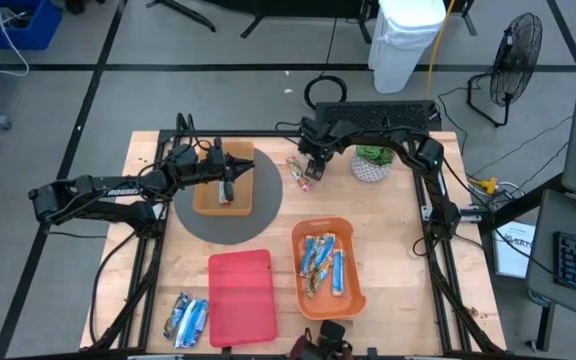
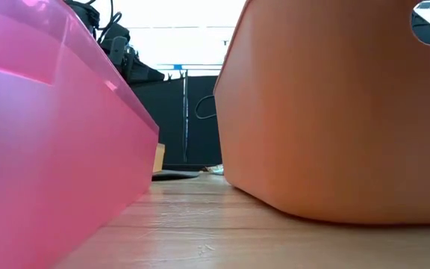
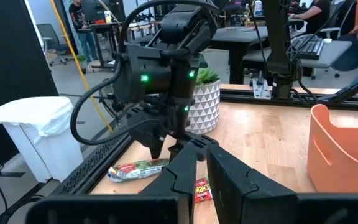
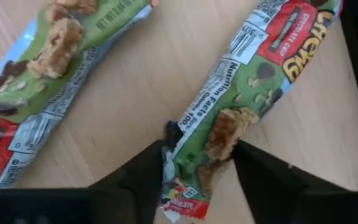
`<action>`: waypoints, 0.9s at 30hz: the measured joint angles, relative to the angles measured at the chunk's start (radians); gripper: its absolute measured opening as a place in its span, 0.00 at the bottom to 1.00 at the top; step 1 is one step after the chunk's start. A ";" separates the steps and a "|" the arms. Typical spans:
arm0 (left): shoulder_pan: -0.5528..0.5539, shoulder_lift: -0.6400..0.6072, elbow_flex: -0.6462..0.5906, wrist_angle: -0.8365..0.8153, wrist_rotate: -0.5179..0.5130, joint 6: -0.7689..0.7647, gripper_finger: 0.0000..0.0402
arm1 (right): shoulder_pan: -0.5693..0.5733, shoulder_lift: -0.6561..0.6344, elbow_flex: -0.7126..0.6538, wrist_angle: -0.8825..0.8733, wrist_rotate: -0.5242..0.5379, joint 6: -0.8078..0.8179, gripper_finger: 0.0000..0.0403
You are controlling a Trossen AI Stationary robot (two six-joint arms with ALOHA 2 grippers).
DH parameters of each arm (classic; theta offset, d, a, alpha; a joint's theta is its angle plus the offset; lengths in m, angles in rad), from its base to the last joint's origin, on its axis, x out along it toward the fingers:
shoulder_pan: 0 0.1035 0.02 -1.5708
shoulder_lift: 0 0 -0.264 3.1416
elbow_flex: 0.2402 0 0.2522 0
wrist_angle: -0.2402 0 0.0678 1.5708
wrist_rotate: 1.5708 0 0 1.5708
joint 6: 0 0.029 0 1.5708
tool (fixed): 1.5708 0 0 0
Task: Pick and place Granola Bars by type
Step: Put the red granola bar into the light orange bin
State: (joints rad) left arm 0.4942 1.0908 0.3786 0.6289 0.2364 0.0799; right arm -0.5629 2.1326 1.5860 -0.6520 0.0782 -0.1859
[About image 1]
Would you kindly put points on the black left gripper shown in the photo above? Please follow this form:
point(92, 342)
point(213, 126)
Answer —
point(215, 165)

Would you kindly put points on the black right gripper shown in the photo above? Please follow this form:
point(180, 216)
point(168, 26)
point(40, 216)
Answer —
point(318, 140)

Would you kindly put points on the blue white granola bar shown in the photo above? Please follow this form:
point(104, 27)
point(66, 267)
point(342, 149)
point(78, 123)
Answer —
point(193, 325)

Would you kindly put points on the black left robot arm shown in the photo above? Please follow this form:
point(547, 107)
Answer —
point(98, 192)

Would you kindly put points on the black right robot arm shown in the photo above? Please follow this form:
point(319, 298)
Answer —
point(433, 165)

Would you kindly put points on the blue wrapped granola bar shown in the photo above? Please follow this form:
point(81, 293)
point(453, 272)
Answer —
point(324, 250)
point(309, 255)
point(339, 272)

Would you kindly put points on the amber translucent plastic bin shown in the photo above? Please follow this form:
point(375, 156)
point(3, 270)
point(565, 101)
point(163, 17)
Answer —
point(208, 200)

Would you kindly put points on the grey round mat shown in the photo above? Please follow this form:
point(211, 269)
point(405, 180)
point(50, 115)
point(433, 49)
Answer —
point(263, 210)

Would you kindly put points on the potted succulent plant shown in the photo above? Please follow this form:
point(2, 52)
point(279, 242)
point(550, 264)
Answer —
point(370, 162)

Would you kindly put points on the black perforated metal box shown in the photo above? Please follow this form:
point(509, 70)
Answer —
point(378, 112)

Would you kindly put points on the red-pink translucent plastic bin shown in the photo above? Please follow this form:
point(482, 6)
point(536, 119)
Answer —
point(240, 300)

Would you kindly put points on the orange plastic basket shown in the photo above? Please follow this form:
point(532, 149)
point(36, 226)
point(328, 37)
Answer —
point(328, 305)

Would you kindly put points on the black stand foot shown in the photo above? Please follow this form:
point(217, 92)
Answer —
point(253, 27)

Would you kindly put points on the white trash bin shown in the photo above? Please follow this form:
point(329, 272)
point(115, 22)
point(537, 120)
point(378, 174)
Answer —
point(403, 45)

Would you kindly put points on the black tripod leg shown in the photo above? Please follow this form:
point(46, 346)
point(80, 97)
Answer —
point(183, 12)

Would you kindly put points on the black backdrop panel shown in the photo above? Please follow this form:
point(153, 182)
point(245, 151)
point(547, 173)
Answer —
point(293, 6)

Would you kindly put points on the yellow plug connector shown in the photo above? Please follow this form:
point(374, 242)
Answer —
point(488, 186)

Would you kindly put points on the white printed sign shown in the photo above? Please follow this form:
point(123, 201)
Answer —
point(513, 250)

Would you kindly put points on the black floor fan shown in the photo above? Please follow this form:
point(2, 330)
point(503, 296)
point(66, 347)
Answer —
point(515, 60)

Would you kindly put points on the blue plastic bin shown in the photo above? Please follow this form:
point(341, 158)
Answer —
point(43, 30)

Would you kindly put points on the black desk leg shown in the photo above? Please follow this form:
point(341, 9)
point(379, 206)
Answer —
point(545, 325)

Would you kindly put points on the black aluminium table frame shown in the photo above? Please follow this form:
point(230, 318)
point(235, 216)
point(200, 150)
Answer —
point(248, 133)

